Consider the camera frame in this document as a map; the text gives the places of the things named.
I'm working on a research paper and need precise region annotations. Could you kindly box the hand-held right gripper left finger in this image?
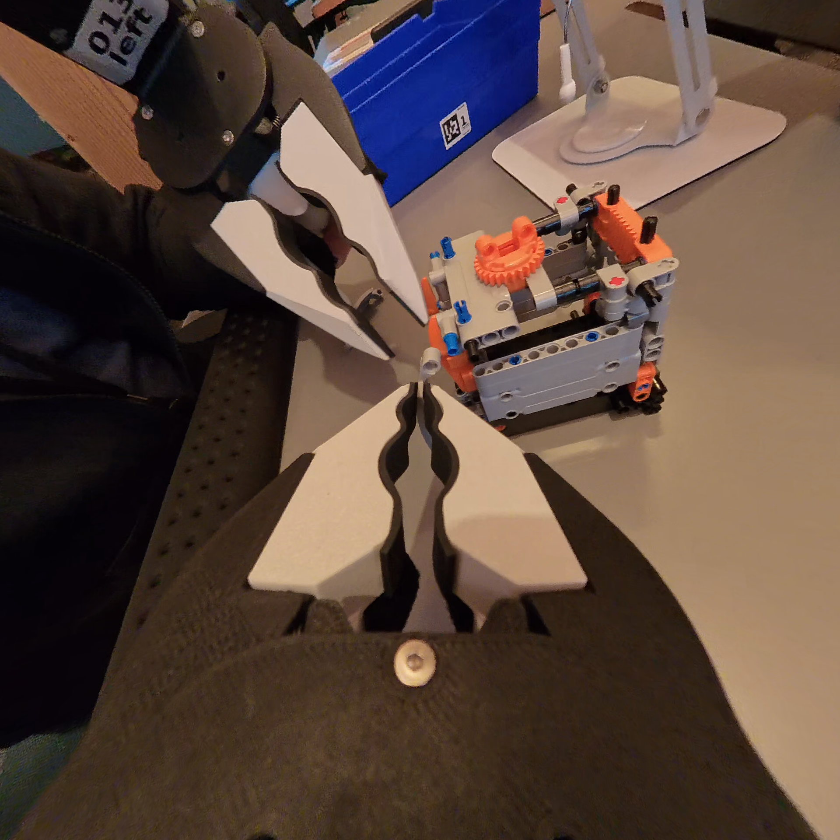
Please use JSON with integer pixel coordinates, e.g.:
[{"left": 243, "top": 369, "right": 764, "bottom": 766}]
[{"left": 246, "top": 382, "right": 421, "bottom": 634}]

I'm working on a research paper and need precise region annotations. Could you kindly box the white metal board stand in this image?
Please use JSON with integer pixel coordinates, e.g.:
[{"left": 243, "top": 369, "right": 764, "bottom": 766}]
[{"left": 492, "top": 0, "right": 788, "bottom": 212}]

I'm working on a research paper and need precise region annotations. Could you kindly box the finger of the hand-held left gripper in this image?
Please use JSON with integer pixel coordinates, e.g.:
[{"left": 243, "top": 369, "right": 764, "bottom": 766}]
[
  {"left": 277, "top": 100, "right": 432, "bottom": 328},
  {"left": 210, "top": 197, "right": 397, "bottom": 362}
]

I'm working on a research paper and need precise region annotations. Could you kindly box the person's left forearm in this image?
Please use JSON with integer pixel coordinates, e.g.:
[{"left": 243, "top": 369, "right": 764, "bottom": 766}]
[{"left": 0, "top": 147, "right": 277, "bottom": 322}]

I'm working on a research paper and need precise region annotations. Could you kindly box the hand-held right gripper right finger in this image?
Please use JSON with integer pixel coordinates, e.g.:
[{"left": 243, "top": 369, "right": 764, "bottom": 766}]
[{"left": 421, "top": 384, "right": 589, "bottom": 634}]

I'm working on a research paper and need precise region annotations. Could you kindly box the blue plastic storage bin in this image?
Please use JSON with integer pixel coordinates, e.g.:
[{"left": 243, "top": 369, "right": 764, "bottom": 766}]
[{"left": 315, "top": 0, "right": 542, "bottom": 209}]

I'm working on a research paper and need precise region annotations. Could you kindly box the person's left hand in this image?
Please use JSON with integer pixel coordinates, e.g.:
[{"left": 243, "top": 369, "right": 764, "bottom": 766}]
[{"left": 320, "top": 223, "right": 353, "bottom": 269}]

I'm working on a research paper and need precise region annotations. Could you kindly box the grey orange toy brick model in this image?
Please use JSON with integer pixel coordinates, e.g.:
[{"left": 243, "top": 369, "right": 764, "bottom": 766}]
[{"left": 420, "top": 182, "right": 681, "bottom": 437}]

